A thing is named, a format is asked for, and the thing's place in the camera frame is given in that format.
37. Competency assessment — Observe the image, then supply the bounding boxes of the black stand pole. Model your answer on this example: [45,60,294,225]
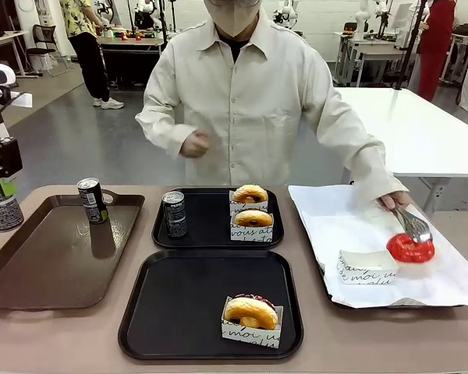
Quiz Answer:
[394,0,430,91]

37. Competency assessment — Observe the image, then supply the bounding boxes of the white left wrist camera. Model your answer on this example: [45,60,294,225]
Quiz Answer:
[0,90,34,110]

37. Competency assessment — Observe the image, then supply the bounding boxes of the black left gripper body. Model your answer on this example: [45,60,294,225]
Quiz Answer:
[0,130,23,179]

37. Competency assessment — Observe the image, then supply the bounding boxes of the plain glazed donut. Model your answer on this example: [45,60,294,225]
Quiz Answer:
[233,209,275,228]
[232,184,270,205]

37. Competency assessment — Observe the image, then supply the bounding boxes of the bystander in red dress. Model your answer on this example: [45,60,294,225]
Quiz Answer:
[407,0,454,103]

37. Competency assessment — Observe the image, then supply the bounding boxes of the white background desk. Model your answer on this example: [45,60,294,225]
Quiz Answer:
[0,30,40,80]

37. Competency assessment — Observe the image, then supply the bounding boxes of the white side table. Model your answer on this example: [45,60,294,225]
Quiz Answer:
[334,86,468,213]

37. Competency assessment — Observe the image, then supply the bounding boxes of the grey background work table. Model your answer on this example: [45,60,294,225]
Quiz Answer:
[330,31,418,89]

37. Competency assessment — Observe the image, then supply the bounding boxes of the beige face mask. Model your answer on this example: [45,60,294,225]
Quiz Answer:
[208,0,261,39]

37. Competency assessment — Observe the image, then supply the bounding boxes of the person in beige shirt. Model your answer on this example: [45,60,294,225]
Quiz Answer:
[135,0,410,200]

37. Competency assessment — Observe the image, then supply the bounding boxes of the black square tray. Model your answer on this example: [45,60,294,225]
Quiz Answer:
[151,188,285,250]
[118,249,305,362]

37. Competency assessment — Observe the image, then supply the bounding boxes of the person's left hand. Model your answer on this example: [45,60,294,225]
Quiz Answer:
[375,189,411,213]

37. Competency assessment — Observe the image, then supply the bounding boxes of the empty white script-print box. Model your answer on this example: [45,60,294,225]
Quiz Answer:
[337,250,399,286]

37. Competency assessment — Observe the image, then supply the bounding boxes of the metal serving tongs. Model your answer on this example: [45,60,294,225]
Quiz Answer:
[392,205,434,245]

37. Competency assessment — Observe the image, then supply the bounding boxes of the dark background work table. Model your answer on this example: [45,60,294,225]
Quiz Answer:
[96,26,165,91]

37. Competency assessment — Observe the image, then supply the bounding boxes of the person's right forearm beige sleeve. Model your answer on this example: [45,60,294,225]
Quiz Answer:
[135,103,194,152]

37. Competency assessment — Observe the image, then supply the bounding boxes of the chocolate sprinkle donut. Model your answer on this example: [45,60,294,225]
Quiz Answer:
[223,294,279,330]

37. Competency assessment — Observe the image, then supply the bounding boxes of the white script-print donut box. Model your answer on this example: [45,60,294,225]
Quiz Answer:
[221,296,284,350]

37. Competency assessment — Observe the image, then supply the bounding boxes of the black Pepsi can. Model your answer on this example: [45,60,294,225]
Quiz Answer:
[76,178,110,225]
[0,166,26,233]
[161,190,189,240]

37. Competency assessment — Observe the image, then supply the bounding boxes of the red glazed donut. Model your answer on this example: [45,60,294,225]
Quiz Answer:
[385,232,436,264]

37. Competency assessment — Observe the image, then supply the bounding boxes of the black office chair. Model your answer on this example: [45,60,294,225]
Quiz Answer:
[26,24,69,78]

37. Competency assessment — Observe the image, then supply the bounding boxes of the bystander in yellow shirt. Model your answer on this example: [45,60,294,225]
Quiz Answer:
[59,0,125,111]

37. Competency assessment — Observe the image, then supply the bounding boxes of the person's left forearm beige sleeve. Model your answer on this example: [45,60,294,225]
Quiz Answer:
[333,124,410,200]

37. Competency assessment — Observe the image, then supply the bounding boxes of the person's right hand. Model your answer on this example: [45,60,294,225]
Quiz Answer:
[179,130,211,159]

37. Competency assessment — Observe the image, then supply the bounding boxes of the white paper-lined tray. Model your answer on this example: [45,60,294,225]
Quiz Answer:
[288,183,468,309]

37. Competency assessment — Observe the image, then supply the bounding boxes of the brown plastic tray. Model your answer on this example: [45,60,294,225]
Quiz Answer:
[0,193,146,312]

